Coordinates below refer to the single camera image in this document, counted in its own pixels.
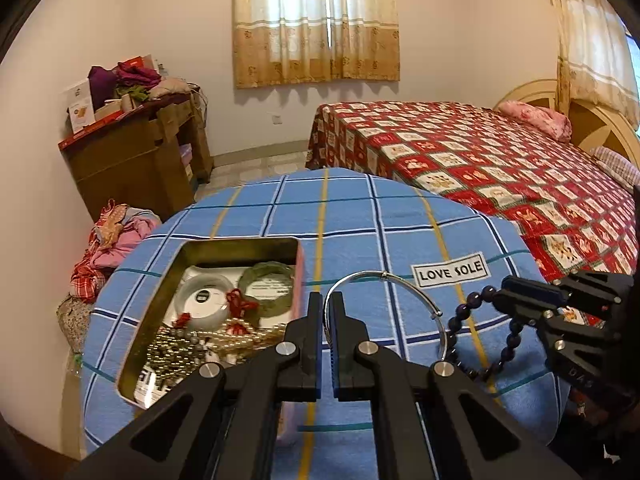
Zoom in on pink clothes pile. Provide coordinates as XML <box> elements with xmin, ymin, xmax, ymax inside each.
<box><xmin>70</xmin><ymin>200</ymin><xmax>163</xmax><ymax>303</ymax></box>

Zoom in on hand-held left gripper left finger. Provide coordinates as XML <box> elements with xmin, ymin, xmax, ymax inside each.
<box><xmin>65</xmin><ymin>291</ymin><xmax>325</xmax><ymax>480</ymax></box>

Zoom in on blue plaid blanket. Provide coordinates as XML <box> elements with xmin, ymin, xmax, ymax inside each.
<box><xmin>80</xmin><ymin>167</ymin><xmax>573</xmax><ymax>480</ymax></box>

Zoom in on bed with red patterned cover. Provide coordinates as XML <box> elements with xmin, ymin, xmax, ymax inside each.
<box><xmin>305</xmin><ymin>101</ymin><xmax>640</xmax><ymax>321</ymax></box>

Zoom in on silver bangle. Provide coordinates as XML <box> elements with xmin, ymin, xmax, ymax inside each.
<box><xmin>324</xmin><ymin>271</ymin><xmax>453</xmax><ymax>361</ymax></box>

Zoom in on beige patterned curtain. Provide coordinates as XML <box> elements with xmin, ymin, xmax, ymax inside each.
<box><xmin>540</xmin><ymin>0</ymin><xmax>640</xmax><ymax>128</ymax></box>
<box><xmin>232</xmin><ymin>0</ymin><xmax>401</xmax><ymax>89</ymax></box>

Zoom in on pile of clothes on desk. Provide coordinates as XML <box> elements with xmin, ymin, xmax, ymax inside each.
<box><xmin>89</xmin><ymin>57</ymin><xmax>193</xmax><ymax>101</ymax></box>

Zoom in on pastel boxes in desk shelf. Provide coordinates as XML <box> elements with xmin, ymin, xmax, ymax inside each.
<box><xmin>179</xmin><ymin>144</ymin><xmax>195</xmax><ymax>186</ymax></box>

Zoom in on pink pillow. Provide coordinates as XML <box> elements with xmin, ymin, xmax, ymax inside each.
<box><xmin>497</xmin><ymin>100</ymin><xmax>572</xmax><ymax>142</ymax></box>

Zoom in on striped pillow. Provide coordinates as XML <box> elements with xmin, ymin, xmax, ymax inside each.
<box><xmin>590</xmin><ymin>146</ymin><xmax>640</xmax><ymax>193</ymax></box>

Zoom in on brown wooden desk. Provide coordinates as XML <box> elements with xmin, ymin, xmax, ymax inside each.
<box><xmin>59</xmin><ymin>92</ymin><xmax>215</xmax><ymax>223</ymax></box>

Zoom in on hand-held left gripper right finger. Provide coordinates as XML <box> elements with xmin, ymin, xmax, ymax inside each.
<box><xmin>330</xmin><ymin>292</ymin><xmax>583</xmax><ymax>480</ymax></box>

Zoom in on red knot tassel charm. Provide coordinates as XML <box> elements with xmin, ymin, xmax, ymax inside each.
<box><xmin>225</xmin><ymin>287</ymin><xmax>258</xmax><ymax>337</ymax></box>

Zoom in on white cardboard box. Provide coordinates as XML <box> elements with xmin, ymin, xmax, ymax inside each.
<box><xmin>62</xmin><ymin>79</ymin><xmax>96</xmax><ymax>133</ymax></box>

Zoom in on dark blue bead bracelet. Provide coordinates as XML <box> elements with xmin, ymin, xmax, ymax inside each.
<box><xmin>446</xmin><ymin>286</ymin><xmax>526</xmax><ymax>381</ymax></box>

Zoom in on flat red box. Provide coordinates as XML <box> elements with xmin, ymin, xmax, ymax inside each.
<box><xmin>57</xmin><ymin>110</ymin><xmax>126</xmax><ymax>151</ymax></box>

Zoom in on grey brown bead bracelet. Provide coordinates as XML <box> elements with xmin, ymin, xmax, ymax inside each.
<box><xmin>147</xmin><ymin>327</ymin><xmax>216</xmax><ymax>376</ymax></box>

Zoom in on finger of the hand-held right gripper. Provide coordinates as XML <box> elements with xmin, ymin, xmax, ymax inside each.
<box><xmin>492</xmin><ymin>289</ymin><xmax>577</xmax><ymax>332</ymax></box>
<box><xmin>501</xmin><ymin>272</ymin><xmax>637</xmax><ymax>307</ymax></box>

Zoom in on pearl necklace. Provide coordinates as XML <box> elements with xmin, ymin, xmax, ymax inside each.
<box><xmin>210</xmin><ymin>320</ymin><xmax>288</xmax><ymax>357</ymax></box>

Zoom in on cream wooden headboard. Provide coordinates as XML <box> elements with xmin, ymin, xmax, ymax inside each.
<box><xmin>492</xmin><ymin>78</ymin><xmax>640</xmax><ymax>171</ymax></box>

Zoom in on woven basket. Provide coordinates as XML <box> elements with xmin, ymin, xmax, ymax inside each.
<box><xmin>56</xmin><ymin>295</ymin><xmax>96</xmax><ymax>356</ymax></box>

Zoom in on green jade bangle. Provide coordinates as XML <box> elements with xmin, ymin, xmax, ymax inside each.
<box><xmin>237</xmin><ymin>262</ymin><xmax>297</xmax><ymax>313</ymax></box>

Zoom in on white jade bangle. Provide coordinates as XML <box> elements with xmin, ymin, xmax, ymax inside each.
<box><xmin>172</xmin><ymin>276</ymin><xmax>238</xmax><ymax>331</ymax></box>

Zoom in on pink tin box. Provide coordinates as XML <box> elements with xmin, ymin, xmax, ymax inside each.
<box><xmin>115</xmin><ymin>237</ymin><xmax>308</xmax><ymax>450</ymax></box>

